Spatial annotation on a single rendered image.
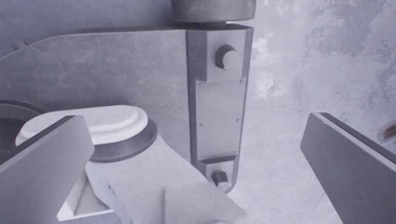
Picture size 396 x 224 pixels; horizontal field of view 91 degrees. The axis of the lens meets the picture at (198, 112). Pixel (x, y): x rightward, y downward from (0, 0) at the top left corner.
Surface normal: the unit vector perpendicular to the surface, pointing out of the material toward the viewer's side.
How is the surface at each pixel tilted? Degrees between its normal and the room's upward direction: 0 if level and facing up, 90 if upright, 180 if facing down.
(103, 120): 90
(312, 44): 0
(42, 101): 0
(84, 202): 90
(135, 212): 90
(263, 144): 0
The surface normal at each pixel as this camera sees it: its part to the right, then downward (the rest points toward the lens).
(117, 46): 0.19, 0.47
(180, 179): -0.01, -0.88
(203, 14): -0.22, 0.50
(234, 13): 0.40, 0.46
